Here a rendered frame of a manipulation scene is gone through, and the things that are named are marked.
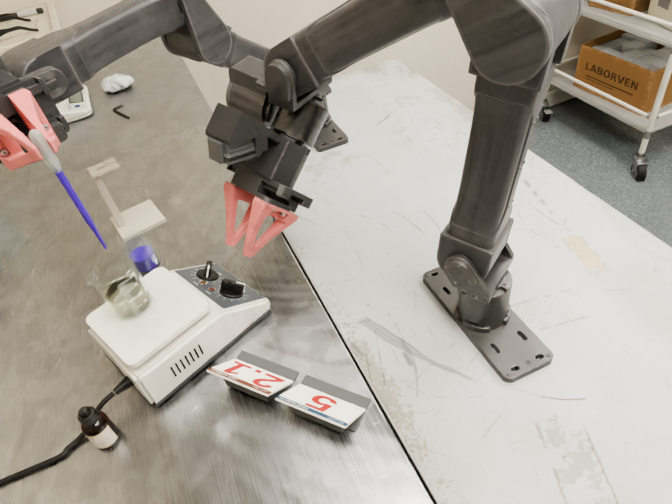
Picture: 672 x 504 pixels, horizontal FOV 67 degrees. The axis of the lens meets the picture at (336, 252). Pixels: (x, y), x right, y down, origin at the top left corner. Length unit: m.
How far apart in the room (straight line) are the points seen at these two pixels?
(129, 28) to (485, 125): 0.50
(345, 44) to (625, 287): 0.49
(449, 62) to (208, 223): 1.81
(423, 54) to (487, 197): 1.93
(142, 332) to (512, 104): 0.48
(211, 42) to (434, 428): 0.62
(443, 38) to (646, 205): 1.11
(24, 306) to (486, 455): 0.71
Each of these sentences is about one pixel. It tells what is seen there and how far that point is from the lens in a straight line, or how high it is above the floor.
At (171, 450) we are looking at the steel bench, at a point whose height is 0.90.
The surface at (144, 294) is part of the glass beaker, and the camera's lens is 0.68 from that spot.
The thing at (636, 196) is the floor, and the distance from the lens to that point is 2.50.
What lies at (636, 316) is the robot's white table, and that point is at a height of 0.90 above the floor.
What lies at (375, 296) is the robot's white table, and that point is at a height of 0.90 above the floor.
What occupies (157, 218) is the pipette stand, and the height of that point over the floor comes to 0.91.
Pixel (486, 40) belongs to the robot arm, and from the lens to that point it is 0.45.
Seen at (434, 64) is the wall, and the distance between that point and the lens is 2.51.
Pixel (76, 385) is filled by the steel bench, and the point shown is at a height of 0.90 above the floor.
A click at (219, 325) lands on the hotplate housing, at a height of 0.95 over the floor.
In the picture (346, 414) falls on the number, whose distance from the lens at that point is 0.60.
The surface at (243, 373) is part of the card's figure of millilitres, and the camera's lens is 0.66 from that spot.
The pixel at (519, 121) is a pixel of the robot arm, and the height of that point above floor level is 1.21.
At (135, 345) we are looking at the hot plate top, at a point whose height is 0.99.
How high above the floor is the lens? 1.45
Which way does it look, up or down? 43 degrees down
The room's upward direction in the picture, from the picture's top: 10 degrees counter-clockwise
